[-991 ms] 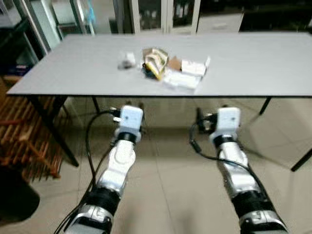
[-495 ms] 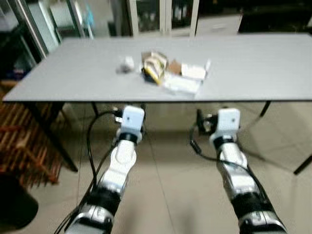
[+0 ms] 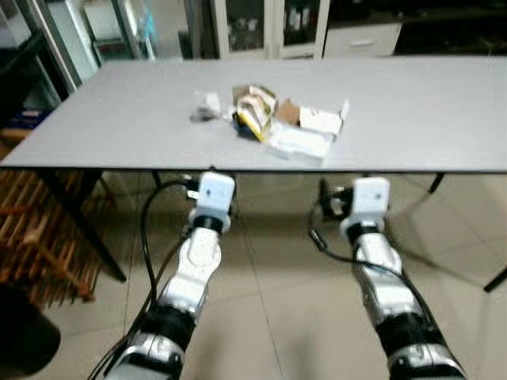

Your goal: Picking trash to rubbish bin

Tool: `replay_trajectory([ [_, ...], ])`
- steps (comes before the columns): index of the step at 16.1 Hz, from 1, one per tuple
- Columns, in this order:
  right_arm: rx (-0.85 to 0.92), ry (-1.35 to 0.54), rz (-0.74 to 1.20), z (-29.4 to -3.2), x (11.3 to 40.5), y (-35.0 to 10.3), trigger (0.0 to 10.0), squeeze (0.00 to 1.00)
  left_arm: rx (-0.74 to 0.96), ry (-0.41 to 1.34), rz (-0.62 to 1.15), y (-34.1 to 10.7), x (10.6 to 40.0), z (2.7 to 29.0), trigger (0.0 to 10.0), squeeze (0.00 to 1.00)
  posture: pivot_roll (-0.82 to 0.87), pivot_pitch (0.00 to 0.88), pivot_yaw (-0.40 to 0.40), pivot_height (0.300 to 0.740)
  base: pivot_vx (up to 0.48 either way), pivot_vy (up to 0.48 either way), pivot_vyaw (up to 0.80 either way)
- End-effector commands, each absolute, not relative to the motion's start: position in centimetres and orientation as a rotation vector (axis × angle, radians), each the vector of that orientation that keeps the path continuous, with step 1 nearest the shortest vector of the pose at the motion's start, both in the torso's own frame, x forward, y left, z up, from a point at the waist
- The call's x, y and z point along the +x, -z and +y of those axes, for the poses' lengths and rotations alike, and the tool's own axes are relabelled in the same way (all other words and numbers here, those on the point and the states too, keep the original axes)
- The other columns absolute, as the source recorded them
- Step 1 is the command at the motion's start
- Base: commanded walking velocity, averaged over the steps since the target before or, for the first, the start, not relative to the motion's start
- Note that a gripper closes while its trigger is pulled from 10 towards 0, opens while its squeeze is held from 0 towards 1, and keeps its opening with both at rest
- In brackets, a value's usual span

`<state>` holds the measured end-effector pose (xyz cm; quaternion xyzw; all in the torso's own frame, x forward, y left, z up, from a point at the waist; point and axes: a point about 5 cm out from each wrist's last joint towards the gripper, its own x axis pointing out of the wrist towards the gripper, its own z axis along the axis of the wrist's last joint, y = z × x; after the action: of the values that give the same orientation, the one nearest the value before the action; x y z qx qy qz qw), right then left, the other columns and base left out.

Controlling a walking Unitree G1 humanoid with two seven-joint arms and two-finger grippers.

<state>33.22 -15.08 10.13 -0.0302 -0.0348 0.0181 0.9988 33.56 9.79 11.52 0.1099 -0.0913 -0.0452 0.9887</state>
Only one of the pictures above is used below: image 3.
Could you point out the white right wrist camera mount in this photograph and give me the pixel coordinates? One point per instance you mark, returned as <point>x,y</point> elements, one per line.
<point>369,202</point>

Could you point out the black round rubbish bin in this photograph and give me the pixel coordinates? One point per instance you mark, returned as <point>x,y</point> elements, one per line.
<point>24,332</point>

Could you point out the yellow cardboard box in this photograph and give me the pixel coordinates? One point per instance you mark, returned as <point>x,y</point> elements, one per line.
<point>255,111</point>

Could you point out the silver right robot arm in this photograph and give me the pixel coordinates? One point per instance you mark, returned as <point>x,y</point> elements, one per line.
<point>380,265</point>

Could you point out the white glass door cabinet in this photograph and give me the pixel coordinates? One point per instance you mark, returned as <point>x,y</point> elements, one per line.
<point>273,32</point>

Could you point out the brown wooden slat rack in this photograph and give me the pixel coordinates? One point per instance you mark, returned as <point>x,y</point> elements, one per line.
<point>40,229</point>

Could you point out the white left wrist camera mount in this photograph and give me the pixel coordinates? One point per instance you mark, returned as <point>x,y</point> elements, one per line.
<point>215,194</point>

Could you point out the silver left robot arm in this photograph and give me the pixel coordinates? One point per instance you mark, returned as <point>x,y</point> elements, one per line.
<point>196,261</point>

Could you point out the black slanted table leg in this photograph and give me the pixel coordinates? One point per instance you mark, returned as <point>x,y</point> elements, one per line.
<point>496,281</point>
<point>79,228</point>

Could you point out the flat white packaging sheet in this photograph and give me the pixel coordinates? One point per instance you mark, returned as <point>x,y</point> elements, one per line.
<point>301,144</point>

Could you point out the white drawer unit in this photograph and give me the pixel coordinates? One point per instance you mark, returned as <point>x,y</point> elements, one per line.
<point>360,41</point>

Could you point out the small blue box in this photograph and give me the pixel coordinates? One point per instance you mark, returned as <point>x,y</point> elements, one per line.
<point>28,119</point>

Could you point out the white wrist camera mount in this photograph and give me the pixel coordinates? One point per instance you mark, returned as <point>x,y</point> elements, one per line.
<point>369,202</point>
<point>215,194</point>

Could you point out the brown and white opened carton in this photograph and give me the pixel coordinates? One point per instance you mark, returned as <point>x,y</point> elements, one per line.
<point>321,120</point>

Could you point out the small crumpled white paper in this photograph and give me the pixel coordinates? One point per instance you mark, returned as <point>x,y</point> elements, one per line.
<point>209,103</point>

